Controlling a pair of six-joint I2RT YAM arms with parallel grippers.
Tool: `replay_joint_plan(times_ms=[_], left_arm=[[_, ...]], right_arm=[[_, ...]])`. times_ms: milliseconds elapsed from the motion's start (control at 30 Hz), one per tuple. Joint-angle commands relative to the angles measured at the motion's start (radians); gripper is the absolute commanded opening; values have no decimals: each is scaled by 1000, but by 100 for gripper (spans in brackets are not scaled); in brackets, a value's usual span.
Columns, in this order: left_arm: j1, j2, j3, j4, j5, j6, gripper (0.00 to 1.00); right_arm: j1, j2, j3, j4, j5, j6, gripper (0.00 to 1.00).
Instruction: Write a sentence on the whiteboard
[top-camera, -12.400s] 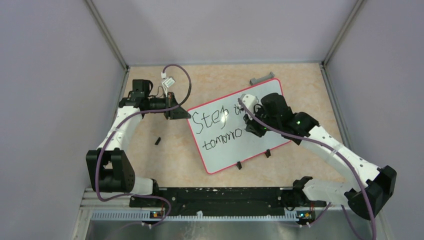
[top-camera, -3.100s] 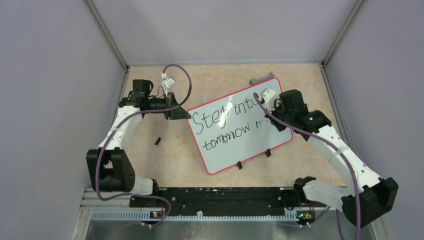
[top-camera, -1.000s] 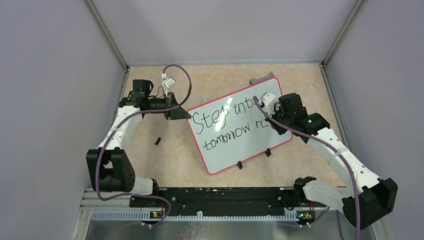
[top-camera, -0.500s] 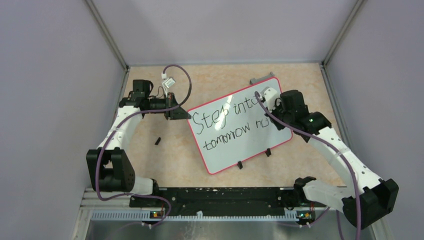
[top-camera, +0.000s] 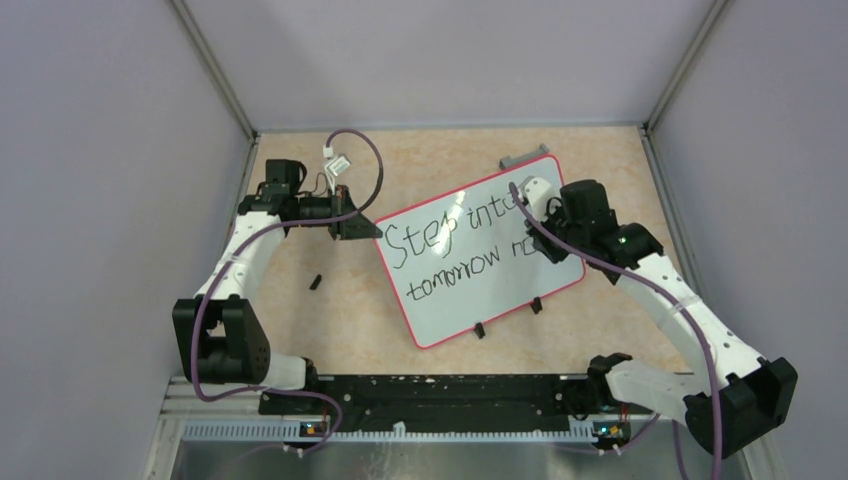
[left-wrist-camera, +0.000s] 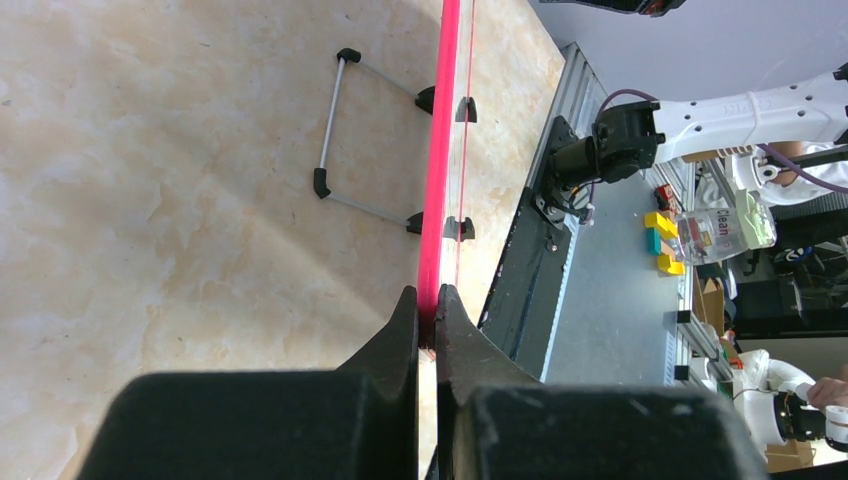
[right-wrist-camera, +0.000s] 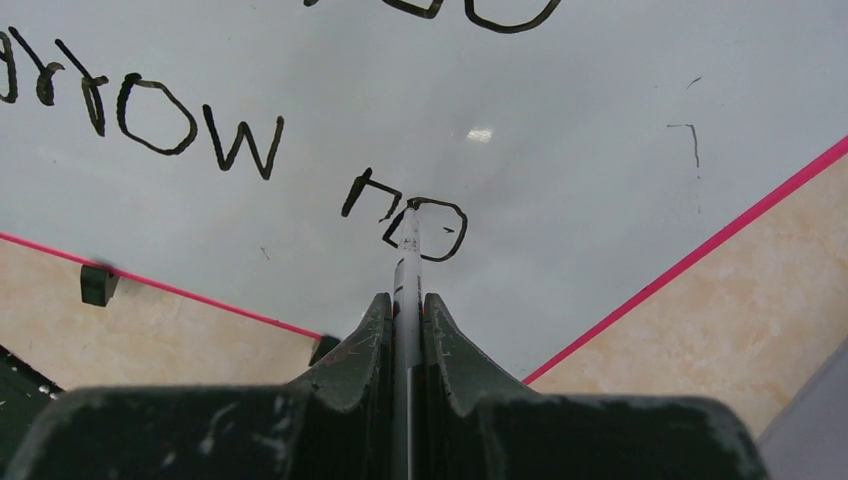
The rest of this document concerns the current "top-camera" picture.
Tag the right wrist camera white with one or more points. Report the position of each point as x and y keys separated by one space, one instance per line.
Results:
x=535 y=198

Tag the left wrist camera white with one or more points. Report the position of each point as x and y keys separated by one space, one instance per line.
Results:
x=334 y=166

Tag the black marker cap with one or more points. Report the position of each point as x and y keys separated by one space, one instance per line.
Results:
x=316 y=282

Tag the pink framed whiteboard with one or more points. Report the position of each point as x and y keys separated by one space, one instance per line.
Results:
x=463 y=258

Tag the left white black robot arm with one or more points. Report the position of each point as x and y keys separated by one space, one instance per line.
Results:
x=220 y=338

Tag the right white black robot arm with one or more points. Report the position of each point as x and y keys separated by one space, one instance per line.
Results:
x=734 y=394

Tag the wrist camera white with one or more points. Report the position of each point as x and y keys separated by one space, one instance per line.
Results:
x=334 y=166
x=535 y=198

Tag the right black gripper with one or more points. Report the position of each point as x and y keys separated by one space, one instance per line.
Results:
x=541 y=242

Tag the white slotted cable duct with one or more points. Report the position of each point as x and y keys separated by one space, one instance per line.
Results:
x=287 y=431

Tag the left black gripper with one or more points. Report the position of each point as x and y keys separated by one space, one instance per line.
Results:
x=358 y=227

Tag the grey whiteboard eraser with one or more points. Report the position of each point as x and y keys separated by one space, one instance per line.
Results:
x=509 y=162

